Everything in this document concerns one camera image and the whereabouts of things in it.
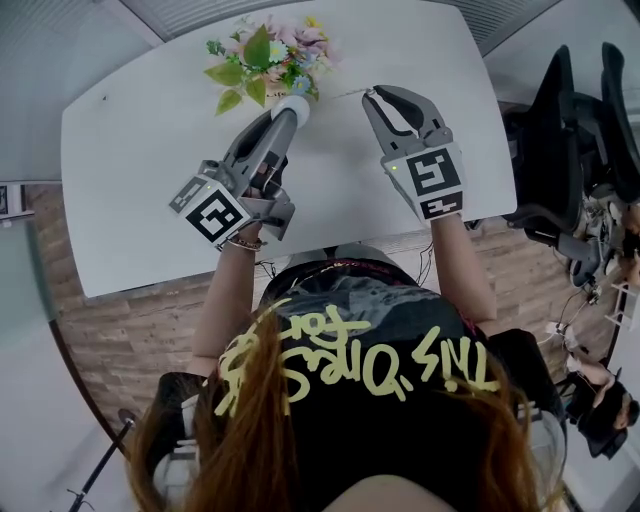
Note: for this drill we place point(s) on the person's black printed shirt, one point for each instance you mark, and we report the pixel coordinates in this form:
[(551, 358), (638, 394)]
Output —
[(400, 450)]

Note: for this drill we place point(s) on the black coat rack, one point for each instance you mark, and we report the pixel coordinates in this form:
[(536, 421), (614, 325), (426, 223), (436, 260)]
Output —
[(107, 460)]

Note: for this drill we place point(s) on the white power strip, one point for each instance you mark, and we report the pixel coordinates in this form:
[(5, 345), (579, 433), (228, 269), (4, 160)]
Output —
[(559, 332)]

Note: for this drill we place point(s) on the white desk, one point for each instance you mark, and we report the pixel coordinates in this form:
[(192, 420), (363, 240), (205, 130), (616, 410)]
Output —
[(150, 175)]

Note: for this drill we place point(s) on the artificial flowers in pot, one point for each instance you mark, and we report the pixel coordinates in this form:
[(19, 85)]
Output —
[(260, 55)]

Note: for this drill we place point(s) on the person's grey trousers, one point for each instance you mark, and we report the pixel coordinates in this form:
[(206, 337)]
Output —
[(365, 250)]

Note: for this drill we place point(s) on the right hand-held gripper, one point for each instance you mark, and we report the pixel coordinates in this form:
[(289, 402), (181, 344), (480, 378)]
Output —
[(435, 175)]

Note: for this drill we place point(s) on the person's right forearm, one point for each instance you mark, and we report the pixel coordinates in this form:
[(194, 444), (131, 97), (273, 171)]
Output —
[(460, 270)]

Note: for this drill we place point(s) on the person's left forearm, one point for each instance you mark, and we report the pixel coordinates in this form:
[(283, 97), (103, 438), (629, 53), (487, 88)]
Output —
[(230, 300)]

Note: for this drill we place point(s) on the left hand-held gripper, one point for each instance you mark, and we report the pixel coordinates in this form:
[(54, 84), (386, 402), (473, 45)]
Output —
[(215, 220)]

